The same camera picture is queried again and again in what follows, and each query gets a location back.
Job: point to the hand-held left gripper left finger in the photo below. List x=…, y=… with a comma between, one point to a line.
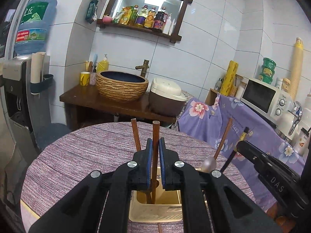
x=149, y=155

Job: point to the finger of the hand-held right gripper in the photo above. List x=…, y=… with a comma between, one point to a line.
x=250, y=153

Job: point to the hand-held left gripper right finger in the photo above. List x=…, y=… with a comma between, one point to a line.
x=161, y=155

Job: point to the black chopstick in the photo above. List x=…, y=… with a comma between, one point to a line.
x=230, y=157

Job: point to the cream plastic utensil holder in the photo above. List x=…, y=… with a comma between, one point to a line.
x=155, y=211

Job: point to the purple floral cloth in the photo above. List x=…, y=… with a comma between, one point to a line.
x=262, y=136

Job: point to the labelled drink cup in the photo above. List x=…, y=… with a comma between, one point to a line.
x=303, y=142

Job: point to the white microwave oven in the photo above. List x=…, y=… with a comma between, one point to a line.
x=264, y=97

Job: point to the white brown rice cooker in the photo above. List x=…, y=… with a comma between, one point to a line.
x=167, y=97

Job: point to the woven pattern wash basin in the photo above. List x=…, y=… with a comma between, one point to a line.
x=121, y=89

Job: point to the dark wooden counter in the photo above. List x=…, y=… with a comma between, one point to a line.
x=97, y=104

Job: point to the striped purple tablecloth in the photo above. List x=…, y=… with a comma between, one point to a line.
x=73, y=155

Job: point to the yellow paper roll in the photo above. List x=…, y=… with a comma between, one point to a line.
x=229, y=79

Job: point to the tan lid jar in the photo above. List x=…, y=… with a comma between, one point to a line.
x=286, y=85

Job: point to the stack of green noodle bowls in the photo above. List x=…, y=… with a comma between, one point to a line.
x=267, y=71

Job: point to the bronze faucet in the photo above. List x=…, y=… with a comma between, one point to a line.
x=145, y=69

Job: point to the tall stack yellow paper cups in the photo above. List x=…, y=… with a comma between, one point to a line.
x=296, y=70

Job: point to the floral soap dispenser bottle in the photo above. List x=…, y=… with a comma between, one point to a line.
x=92, y=77

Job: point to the yellow cup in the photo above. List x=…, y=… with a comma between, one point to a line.
x=85, y=79

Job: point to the yellow dish soap bottle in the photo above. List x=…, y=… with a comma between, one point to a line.
x=103, y=65

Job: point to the wooden framed mirror shelf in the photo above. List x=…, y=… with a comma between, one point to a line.
x=141, y=29

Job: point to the dark blue cup holder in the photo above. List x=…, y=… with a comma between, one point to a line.
x=45, y=83

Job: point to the slim white bottle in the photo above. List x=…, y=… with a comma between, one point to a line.
x=173, y=28

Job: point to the white pump bottle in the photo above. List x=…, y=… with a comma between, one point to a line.
x=167, y=25

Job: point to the dark soy sauce bottle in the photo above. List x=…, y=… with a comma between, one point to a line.
x=159, y=20

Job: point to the orange label sauce bottle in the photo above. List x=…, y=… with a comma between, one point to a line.
x=150, y=19

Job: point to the purple label sauce bottle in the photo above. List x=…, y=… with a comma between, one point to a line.
x=141, y=17

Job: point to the yellow oil bottle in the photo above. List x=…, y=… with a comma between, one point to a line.
x=132, y=15

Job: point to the yellow green seasoning packet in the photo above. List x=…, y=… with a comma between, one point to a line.
x=121, y=17

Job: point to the pink round ornament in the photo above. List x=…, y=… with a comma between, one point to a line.
x=107, y=19

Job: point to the white paper cup tube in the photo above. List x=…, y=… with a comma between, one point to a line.
x=37, y=65

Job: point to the grey water dispenser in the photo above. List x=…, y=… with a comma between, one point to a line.
x=17, y=97

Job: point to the green hanging packet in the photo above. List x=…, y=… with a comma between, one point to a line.
x=91, y=9

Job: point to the blue water bottle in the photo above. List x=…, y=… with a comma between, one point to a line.
x=34, y=26

